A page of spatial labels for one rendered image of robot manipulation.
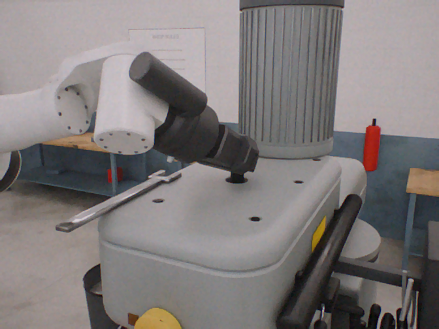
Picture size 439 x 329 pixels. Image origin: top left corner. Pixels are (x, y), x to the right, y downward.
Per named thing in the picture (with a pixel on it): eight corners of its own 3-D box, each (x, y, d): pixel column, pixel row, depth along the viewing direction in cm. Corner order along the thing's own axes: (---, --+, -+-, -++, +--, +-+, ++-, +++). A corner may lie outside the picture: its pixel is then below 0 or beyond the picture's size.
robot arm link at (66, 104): (164, 127, 49) (72, 146, 53) (168, 65, 52) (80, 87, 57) (135, 100, 43) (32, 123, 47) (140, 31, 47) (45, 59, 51)
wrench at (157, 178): (75, 235, 46) (74, 228, 46) (48, 230, 48) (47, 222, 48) (181, 176, 68) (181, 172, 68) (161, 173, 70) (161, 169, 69)
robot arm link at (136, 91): (148, 173, 54) (74, 143, 46) (152, 104, 58) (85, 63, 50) (217, 151, 48) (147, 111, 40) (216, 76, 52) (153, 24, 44)
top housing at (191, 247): (263, 388, 46) (266, 255, 42) (83, 321, 57) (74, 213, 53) (341, 228, 87) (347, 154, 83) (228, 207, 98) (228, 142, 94)
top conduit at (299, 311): (304, 348, 46) (306, 320, 45) (268, 336, 48) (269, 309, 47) (361, 210, 85) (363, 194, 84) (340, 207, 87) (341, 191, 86)
